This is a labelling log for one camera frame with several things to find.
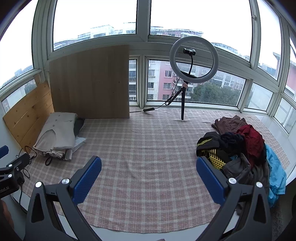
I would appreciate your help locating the brown garment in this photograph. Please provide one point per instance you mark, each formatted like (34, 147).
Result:
(227, 122)

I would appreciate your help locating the light plywood board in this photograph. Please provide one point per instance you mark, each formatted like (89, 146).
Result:
(92, 83)

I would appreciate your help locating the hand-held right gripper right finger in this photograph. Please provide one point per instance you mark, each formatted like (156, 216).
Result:
(210, 180)

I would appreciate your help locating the blue garment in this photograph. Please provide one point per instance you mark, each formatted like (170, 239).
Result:
(275, 166)

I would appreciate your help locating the white folded garment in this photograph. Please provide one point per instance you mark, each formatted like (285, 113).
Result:
(77, 143)

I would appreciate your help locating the black phone holder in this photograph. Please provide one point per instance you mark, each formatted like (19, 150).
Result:
(190, 51)

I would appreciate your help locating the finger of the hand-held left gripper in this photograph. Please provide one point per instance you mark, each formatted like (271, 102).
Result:
(3, 151)
(19, 163)

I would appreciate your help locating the red garment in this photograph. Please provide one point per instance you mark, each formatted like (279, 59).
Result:
(252, 143)

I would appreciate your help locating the plaid blanket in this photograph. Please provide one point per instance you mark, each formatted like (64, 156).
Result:
(143, 148)

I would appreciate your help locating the navy garment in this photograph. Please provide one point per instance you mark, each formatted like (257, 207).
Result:
(232, 142)

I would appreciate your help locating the dark grey folded garment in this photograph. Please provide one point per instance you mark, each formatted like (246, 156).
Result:
(78, 126)

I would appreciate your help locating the black and yellow garment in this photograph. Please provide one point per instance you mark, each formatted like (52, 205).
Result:
(208, 143)

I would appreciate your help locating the beige folded garment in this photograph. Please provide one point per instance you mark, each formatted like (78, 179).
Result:
(57, 132)

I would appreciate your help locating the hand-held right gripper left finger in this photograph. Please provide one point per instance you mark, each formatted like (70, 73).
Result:
(87, 178)

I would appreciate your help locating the orange pine wood board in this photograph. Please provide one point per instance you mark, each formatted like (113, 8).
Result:
(30, 115)

